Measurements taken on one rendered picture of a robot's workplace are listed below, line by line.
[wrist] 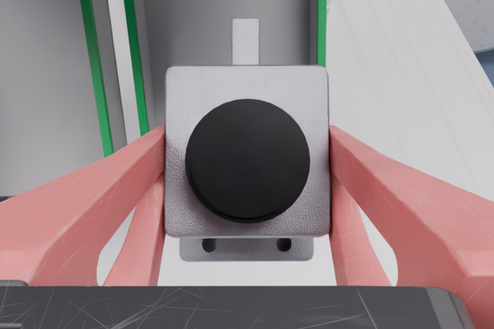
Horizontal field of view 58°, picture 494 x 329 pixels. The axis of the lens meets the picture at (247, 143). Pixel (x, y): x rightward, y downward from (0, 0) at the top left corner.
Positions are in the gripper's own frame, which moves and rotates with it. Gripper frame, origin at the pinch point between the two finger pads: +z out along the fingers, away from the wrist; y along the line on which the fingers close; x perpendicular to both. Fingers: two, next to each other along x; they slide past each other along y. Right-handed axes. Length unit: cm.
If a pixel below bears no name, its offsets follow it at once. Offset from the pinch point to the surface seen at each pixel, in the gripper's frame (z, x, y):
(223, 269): 19.5, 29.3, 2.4
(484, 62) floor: 138, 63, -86
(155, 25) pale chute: 22.4, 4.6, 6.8
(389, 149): 31.3, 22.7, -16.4
